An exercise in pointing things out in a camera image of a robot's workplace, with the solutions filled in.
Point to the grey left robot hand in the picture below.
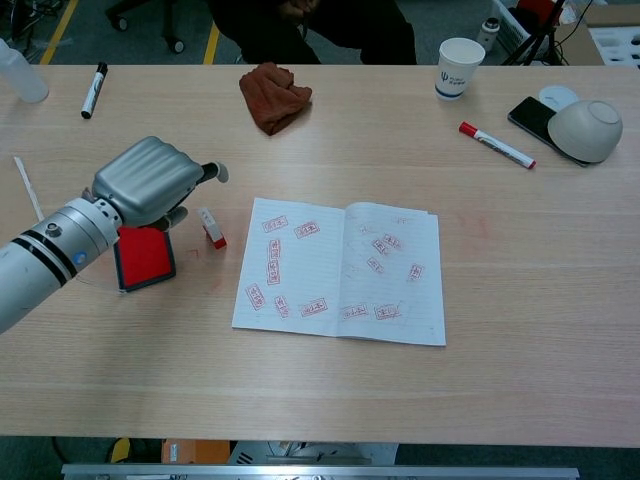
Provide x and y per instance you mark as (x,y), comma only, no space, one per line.
(145,182)

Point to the small white red stamp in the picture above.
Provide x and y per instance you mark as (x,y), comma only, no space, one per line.
(211,227)

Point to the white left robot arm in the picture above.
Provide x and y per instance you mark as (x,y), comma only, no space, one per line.
(30,270)

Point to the open white stamped notebook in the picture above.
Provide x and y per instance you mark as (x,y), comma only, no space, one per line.
(310,280)

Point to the transparent ink pad lid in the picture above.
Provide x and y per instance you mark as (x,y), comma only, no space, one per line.
(105,276)

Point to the black capped whiteboard marker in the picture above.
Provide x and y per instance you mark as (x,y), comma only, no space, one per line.
(93,92)

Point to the crumpled brown cloth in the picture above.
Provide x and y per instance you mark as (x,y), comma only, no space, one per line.
(272,97)

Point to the black office chair base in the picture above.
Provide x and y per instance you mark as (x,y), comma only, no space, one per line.
(172,25)

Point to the clear plastic bottle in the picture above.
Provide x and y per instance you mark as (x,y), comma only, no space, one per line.
(22,75)

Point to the person in black clothes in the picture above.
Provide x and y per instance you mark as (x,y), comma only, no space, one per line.
(340,30)

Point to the orange box under table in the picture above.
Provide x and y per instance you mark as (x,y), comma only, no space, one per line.
(195,451)

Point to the white paper cup blue logo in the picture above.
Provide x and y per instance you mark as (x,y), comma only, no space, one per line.
(457,67)

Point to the red capped whiteboard marker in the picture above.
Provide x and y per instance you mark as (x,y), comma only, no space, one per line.
(495,144)

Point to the white thermos bottle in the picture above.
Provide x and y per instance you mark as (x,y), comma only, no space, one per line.
(487,35)

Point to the black smartphone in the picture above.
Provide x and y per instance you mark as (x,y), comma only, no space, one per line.
(530,116)

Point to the white plastic crate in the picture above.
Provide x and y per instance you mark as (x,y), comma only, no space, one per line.
(512,27)

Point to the round white cup lid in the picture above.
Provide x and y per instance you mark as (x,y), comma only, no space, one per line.
(555,95)

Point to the black tripod stand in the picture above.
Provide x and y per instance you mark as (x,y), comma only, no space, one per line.
(542,35)

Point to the upturned beige bowl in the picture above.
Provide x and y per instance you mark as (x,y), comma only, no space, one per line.
(585,132)

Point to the brown cardboard box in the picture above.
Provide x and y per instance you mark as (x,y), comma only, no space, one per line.
(575,45)

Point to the red ink pad grey frame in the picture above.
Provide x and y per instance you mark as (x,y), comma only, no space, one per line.
(145,260)

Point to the aluminium profile rail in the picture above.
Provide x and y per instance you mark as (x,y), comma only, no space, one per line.
(320,472)

